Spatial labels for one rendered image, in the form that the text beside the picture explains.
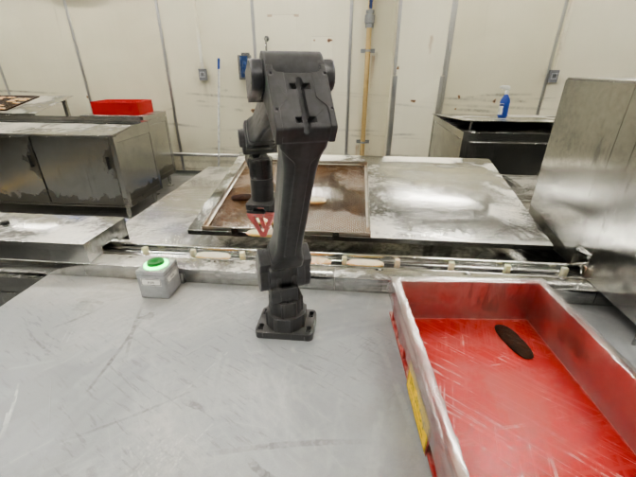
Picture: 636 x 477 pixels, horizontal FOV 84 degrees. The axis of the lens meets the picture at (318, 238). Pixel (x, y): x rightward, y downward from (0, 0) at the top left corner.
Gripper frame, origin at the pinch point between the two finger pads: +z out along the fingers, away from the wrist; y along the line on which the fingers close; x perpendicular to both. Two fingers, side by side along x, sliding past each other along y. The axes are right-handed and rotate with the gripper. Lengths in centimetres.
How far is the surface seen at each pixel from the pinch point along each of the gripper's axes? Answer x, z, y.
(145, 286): 25.5, 8.0, -17.0
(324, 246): -15.0, 11.4, 14.3
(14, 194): 289, 74, 205
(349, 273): -22.9, 6.9, -8.1
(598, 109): -80, -31, 11
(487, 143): -114, 6, 163
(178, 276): 20.3, 8.9, -11.0
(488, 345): -51, 10, -27
